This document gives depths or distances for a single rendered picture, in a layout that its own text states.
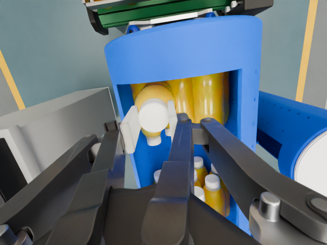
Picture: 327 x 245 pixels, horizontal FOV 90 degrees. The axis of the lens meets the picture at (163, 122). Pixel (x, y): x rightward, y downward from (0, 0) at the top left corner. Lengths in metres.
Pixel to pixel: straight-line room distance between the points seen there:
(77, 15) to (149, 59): 1.41
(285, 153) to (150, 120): 0.54
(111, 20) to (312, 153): 0.71
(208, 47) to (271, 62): 1.51
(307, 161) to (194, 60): 0.52
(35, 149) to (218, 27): 0.68
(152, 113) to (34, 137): 0.59
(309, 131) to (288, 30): 1.22
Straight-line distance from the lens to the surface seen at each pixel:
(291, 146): 0.66
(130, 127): 0.15
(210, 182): 0.46
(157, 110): 0.20
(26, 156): 0.70
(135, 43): 0.24
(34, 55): 1.78
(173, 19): 0.41
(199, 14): 0.52
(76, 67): 1.62
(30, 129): 0.74
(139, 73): 0.23
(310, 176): 0.70
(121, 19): 0.58
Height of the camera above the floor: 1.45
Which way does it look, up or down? 70 degrees down
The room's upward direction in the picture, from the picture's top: 178 degrees clockwise
